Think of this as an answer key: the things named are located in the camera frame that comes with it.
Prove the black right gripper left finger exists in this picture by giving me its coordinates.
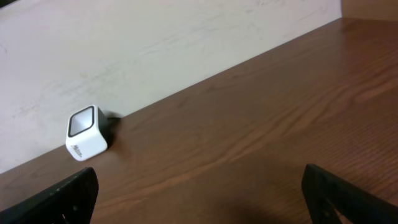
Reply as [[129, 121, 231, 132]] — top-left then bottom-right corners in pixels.
[[1, 167, 99, 223]]

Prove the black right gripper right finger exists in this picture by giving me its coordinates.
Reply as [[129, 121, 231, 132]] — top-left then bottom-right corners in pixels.
[[301, 164, 397, 224]]

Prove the white barcode scanner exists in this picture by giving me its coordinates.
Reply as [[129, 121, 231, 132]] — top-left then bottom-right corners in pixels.
[[65, 105, 109, 161]]

